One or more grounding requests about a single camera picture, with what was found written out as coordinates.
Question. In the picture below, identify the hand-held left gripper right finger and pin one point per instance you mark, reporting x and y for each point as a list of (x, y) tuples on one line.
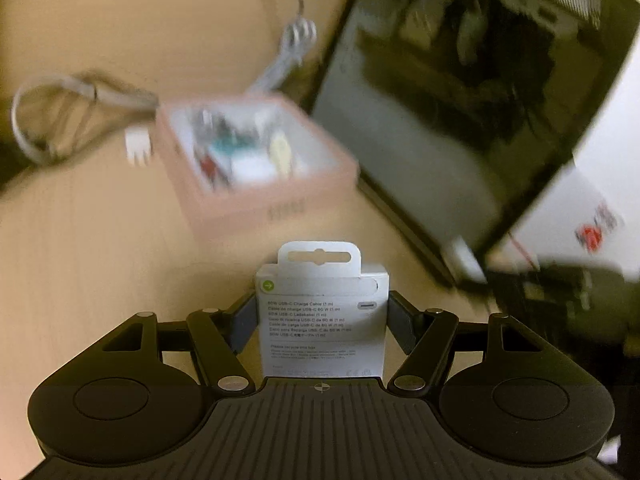
[(401, 321)]

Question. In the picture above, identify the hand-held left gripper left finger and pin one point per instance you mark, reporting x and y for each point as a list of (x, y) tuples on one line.
[(246, 322)]

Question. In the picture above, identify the pink cardboard box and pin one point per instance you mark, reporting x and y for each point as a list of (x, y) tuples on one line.
[(270, 200)]

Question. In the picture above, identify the white carton with red print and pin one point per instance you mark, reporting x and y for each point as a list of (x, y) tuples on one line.
[(565, 215)]

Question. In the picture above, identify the white cosmetic tube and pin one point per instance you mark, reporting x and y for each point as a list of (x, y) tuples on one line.
[(281, 155)]

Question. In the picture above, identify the black computer monitor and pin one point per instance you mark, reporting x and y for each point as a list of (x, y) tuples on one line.
[(450, 110)]

